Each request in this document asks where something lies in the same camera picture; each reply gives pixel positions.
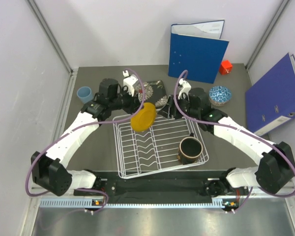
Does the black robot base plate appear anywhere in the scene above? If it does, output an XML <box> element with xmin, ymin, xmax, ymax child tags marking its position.
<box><xmin>73</xmin><ymin>169</ymin><xmax>251</xmax><ymax>197</ymax></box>

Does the white wire dish rack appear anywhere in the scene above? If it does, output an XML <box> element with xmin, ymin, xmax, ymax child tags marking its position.
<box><xmin>113</xmin><ymin>116</ymin><xmax>209</xmax><ymax>179</ymax></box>

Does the slotted cable duct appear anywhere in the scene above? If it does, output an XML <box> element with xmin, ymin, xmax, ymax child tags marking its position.
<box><xmin>39</xmin><ymin>198</ymin><xmax>237</xmax><ymax>209</ymax></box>

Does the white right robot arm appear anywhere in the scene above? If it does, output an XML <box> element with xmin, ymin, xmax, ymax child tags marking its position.
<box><xmin>158</xmin><ymin>79</ymin><xmax>295</xmax><ymax>196</ymax></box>

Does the small orange object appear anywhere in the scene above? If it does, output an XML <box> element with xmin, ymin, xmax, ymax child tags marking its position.
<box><xmin>219</xmin><ymin>60</ymin><xmax>233</xmax><ymax>75</ymax></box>

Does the dark brown mug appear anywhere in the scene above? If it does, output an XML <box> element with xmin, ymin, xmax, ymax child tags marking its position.
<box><xmin>177</xmin><ymin>133</ymin><xmax>204</xmax><ymax>165</ymax></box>

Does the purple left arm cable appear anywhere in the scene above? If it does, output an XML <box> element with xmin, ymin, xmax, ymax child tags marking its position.
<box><xmin>25</xmin><ymin>68</ymin><xmax>146</xmax><ymax>214</ymax></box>

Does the yellow plate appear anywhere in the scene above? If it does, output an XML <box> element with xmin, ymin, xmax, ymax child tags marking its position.
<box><xmin>130</xmin><ymin>102</ymin><xmax>157</xmax><ymax>132</ymax></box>

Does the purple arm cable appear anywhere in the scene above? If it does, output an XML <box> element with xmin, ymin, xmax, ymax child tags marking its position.
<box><xmin>25</xmin><ymin>68</ymin><xmax>146</xmax><ymax>214</ymax></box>
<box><xmin>174</xmin><ymin>70</ymin><xmax>295</xmax><ymax>214</ymax></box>

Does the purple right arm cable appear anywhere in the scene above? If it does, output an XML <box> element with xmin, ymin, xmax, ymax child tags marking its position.
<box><xmin>174</xmin><ymin>70</ymin><xmax>295</xmax><ymax>214</ymax></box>

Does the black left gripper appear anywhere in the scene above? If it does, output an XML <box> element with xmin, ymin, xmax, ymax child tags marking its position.
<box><xmin>109</xmin><ymin>86</ymin><xmax>143</xmax><ymax>115</ymax></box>

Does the purple leaning binder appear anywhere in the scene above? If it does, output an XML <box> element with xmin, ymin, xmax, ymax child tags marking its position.
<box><xmin>245</xmin><ymin>53</ymin><xmax>295</xmax><ymax>136</ymax></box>

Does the brown floral patterned bowl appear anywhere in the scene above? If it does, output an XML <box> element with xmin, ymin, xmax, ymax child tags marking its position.
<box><xmin>209</xmin><ymin>98</ymin><xmax>228</xmax><ymax>107</ymax></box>

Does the blue standing binder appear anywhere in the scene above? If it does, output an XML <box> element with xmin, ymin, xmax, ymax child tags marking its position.
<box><xmin>168</xmin><ymin>20</ymin><xmax>229</xmax><ymax>84</ymax></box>

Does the blue patterned bowl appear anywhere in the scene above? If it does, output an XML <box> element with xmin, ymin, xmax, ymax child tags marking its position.
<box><xmin>208</xmin><ymin>86</ymin><xmax>232</xmax><ymax>104</ymax></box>

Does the light blue cup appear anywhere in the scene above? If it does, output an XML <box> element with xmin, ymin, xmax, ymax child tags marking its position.
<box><xmin>77</xmin><ymin>86</ymin><xmax>93</xmax><ymax>104</ymax></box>

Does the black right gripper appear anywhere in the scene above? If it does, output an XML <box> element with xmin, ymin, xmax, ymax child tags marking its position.
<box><xmin>158</xmin><ymin>94</ymin><xmax>200</xmax><ymax>120</ymax></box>

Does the black square plate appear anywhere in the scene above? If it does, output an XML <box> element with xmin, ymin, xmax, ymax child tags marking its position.
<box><xmin>144</xmin><ymin>80</ymin><xmax>168</xmax><ymax>109</ymax></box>

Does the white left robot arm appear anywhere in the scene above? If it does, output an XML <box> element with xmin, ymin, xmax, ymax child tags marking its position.
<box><xmin>25</xmin><ymin>69</ymin><xmax>144</xmax><ymax>196</ymax></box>

